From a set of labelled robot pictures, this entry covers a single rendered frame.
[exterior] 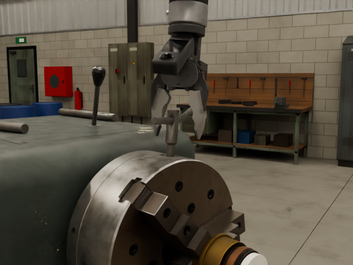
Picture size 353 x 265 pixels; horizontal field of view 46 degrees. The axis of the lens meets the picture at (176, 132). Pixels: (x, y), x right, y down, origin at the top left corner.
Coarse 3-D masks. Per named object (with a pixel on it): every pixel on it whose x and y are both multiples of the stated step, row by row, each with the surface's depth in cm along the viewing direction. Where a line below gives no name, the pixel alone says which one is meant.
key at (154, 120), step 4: (184, 112) 83; (188, 112) 83; (192, 112) 86; (180, 116) 80; (184, 116) 81; (188, 116) 83; (152, 120) 65; (156, 120) 65; (160, 120) 66; (164, 120) 68; (168, 120) 70; (172, 120) 73; (180, 120) 78; (156, 124) 66; (160, 124) 68
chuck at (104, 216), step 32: (128, 160) 74; (160, 160) 71; (192, 160) 73; (96, 192) 70; (160, 192) 68; (192, 192) 74; (224, 192) 81; (96, 224) 66; (128, 224) 64; (96, 256) 64; (128, 256) 64; (160, 256) 70
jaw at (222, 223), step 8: (216, 216) 79; (224, 216) 79; (232, 216) 78; (240, 216) 78; (208, 224) 76; (216, 224) 76; (224, 224) 75; (232, 224) 75; (240, 224) 79; (216, 232) 73; (224, 232) 72; (232, 232) 73; (240, 232) 79
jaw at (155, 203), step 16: (128, 192) 67; (144, 192) 66; (144, 208) 64; (160, 208) 63; (176, 208) 65; (160, 224) 63; (176, 224) 65; (192, 224) 65; (176, 240) 65; (192, 240) 65; (208, 240) 65; (192, 256) 66
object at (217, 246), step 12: (216, 240) 66; (228, 240) 65; (204, 252) 64; (216, 252) 64; (228, 252) 63; (240, 252) 62; (252, 252) 63; (192, 264) 67; (204, 264) 64; (216, 264) 62; (228, 264) 62; (240, 264) 61
